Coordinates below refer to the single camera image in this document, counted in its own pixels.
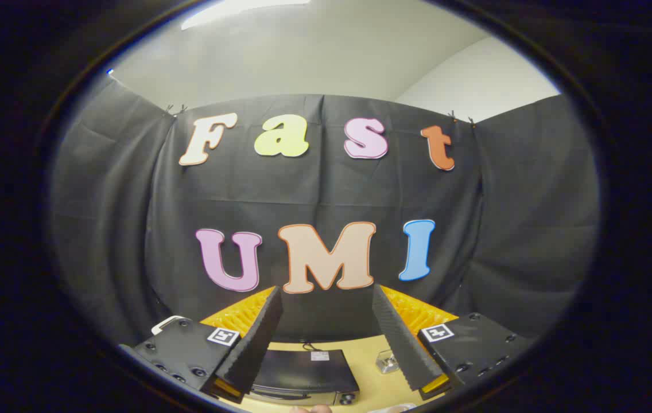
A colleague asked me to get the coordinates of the black toaster oven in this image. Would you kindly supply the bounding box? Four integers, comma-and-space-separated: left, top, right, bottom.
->
247, 344, 361, 406

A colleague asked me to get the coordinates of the white bread toaster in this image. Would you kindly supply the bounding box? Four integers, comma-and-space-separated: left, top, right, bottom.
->
151, 315, 190, 336

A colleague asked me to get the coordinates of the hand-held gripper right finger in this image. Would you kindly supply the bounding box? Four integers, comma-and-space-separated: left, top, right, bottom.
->
372, 284, 533, 401

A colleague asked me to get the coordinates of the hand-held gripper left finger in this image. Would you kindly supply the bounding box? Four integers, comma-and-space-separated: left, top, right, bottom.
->
119, 286, 284, 404

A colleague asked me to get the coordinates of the black backdrop cloth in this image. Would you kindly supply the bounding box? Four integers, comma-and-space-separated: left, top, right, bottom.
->
48, 75, 601, 348

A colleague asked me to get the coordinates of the clear wire basket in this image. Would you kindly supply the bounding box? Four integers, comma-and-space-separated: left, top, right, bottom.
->
376, 350, 400, 374

